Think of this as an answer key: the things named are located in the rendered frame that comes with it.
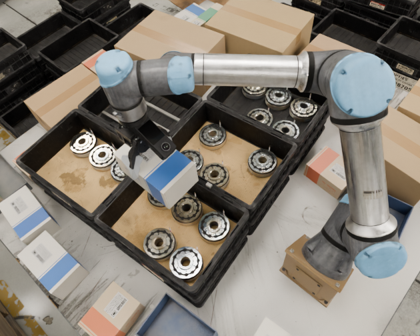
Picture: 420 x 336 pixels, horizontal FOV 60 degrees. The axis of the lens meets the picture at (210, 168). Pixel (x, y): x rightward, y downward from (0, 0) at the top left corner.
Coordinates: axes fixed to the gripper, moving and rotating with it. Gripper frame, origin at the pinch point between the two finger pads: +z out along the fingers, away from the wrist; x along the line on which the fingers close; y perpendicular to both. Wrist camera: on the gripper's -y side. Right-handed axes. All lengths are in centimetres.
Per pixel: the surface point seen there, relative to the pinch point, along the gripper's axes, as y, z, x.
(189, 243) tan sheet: -12.8, 28.6, 5.3
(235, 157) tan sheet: -3.2, 28.5, -30.2
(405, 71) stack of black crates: -24, 62, -147
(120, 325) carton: -13, 34, 37
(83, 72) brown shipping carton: 77, 25, -22
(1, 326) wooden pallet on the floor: 53, 97, 81
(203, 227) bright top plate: -13.5, 25.7, -1.1
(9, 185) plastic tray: 67, 41, 33
